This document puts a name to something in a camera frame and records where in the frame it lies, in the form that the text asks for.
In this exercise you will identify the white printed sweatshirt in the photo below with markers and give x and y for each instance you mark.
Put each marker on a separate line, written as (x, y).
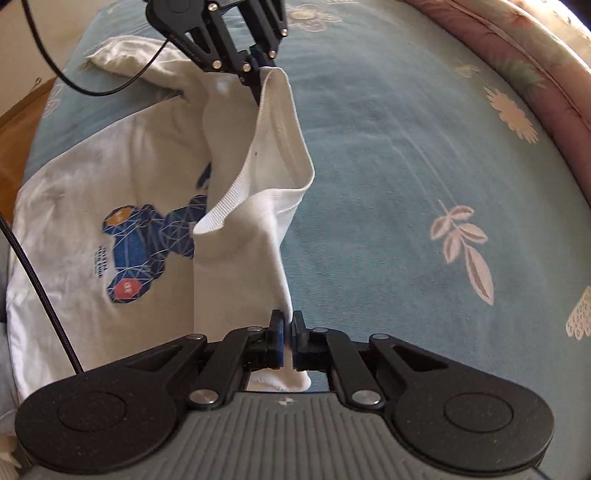
(152, 161)

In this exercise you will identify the pink floral folded quilt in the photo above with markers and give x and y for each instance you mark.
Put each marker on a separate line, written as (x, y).
(545, 50)

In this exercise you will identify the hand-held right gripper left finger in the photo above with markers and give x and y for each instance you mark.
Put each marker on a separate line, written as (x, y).
(278, 339)

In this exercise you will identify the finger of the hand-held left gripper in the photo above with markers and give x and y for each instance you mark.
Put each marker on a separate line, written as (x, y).
(221, 46)
(270, 27)

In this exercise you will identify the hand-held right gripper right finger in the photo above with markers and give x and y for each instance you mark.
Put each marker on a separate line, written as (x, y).
(298, 341)

